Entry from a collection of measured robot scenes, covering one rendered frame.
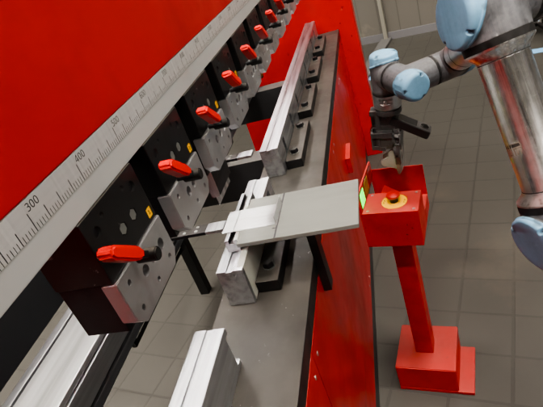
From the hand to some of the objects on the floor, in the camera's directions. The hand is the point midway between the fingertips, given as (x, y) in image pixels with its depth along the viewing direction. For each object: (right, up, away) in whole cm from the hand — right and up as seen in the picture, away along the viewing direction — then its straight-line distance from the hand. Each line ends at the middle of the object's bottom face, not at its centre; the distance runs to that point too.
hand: (401, 169), depth 144 cm
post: (-73, -57, +118) cm, 150 cm away
